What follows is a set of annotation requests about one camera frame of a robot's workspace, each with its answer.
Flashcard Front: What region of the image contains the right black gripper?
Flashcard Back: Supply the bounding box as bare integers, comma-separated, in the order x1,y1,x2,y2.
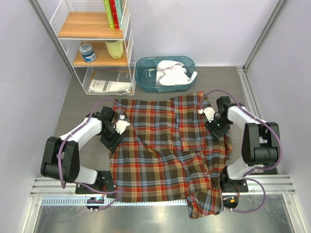
205,115,231,141

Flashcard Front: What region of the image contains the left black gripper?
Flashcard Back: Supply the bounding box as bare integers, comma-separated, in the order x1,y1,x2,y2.
99,126,124,153

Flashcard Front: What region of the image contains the plaid flannel long sleeve shirt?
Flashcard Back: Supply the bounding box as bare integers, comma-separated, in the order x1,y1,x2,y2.
110,91,232,218

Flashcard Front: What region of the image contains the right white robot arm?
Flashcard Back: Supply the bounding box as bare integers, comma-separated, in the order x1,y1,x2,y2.
198,96,281,192

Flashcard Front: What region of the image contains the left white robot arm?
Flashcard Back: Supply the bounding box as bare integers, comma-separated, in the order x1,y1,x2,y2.
40,106,130,194

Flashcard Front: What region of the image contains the white long sleeve shirt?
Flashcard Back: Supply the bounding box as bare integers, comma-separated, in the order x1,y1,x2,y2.
155,60,197,86

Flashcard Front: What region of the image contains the grey white booklet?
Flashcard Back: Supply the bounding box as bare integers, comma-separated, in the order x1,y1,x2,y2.
88,70,132,95

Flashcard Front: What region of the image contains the teal plastic basin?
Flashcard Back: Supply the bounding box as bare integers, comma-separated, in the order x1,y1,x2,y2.
135,56,197,93

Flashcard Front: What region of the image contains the blue white jar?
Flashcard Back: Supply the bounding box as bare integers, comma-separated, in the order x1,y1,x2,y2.
79,43,96,63

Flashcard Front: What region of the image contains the yellow plastic container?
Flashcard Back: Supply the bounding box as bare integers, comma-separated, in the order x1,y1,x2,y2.
105,40,124,59

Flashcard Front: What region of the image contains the red book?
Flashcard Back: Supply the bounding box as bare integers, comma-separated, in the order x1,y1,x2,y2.
109,0,120,30

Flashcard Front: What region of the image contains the teal book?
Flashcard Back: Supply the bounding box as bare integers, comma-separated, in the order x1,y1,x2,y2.
115,0,123,25

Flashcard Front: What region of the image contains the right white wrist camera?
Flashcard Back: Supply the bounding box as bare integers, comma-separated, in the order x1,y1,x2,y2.
198,107,215,123

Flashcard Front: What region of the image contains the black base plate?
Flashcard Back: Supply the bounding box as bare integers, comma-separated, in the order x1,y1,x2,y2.
75,167,249,195

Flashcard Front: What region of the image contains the white slotted cable duct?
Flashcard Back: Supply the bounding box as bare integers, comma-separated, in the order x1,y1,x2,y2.
41,196,188,207

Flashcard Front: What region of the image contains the white wire wooden shelf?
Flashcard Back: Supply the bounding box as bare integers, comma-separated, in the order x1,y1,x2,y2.
50,0,136,96

